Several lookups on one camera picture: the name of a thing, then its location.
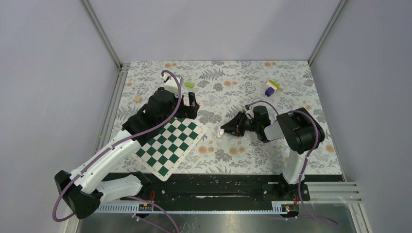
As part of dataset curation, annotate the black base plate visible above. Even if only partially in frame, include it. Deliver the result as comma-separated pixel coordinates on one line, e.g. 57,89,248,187
87,173,343,212

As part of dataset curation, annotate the lime green block far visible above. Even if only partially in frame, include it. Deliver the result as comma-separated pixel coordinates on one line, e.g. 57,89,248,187
269,80,280,89

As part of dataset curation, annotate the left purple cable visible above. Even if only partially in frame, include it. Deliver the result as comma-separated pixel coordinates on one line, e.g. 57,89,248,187
52,70,185,233

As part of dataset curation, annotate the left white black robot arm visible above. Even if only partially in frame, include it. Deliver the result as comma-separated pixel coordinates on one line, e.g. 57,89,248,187
52,87,200,222

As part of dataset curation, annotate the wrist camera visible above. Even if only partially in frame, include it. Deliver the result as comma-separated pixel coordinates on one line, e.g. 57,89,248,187
244,105,254,119
161,72,182,98

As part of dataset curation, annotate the floral patterned table mat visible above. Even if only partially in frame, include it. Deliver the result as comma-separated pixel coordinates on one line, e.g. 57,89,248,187
110,61,342,175

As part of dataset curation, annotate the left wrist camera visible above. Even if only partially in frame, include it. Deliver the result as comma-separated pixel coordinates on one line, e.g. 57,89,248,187
161,72,182,98

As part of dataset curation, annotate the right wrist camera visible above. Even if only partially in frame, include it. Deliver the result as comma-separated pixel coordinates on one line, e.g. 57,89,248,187
244,105,254,119

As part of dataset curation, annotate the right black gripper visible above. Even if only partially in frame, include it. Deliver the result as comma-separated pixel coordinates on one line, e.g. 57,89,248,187
221,111,260,137

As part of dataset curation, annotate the lime green block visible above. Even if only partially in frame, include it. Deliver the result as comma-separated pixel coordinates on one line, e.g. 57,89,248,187
184,82,195,88
269,80,280,89

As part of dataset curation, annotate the purple block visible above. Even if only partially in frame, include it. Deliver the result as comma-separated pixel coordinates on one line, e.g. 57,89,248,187
264,87,275,97

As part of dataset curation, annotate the lime green block left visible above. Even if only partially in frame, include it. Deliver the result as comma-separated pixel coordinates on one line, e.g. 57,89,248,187
184,82,195,88

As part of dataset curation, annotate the white cream block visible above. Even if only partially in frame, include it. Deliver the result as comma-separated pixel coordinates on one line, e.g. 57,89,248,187
266,82,276,90

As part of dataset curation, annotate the green white chessboard mat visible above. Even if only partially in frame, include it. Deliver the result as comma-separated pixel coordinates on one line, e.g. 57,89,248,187
131,118,207,182

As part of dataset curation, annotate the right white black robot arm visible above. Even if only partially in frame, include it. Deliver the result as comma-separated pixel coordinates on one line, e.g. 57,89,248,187
216,105,325,200

